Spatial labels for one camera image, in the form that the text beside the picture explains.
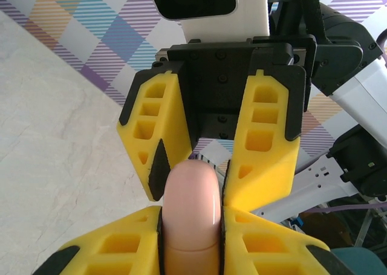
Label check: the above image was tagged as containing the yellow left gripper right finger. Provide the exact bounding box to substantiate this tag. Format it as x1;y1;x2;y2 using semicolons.
222;206;357;275

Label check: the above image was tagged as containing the teal upholstered chair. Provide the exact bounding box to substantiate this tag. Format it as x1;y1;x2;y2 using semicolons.
328;247;387;275

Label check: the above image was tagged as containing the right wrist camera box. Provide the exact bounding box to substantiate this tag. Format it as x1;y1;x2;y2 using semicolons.
147;0;270;44

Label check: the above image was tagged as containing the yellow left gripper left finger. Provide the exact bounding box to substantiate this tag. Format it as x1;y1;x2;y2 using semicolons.
31;205;163;275

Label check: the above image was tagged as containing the round earbud charging case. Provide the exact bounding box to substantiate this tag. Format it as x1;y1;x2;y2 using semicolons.
162;161;225;275

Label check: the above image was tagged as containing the black braided cable sleeve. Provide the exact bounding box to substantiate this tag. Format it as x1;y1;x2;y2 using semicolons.
301;0;331;48

